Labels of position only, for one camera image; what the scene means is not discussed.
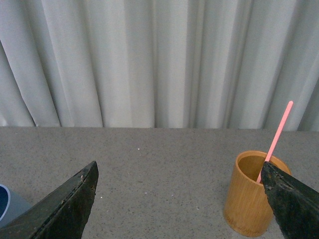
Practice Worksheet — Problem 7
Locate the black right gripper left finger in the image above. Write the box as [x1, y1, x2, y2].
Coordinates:
[0, 161, 99, 239]

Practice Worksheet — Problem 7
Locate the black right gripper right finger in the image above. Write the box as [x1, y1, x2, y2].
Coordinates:
[261, 162, 319, 239]

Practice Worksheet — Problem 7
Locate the bamboo chopstick holder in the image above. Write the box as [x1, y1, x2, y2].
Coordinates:
[223, 150, 292, 238]

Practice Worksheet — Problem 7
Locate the blue cup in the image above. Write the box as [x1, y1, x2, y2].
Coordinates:
[0, 184, 31, 228]

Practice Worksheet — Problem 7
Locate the pink chopstick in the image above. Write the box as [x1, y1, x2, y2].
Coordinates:
[256, 100, 294, 183]

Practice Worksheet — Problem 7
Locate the grey curtain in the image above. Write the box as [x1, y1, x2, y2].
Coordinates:
[0, 0, 319, 131]

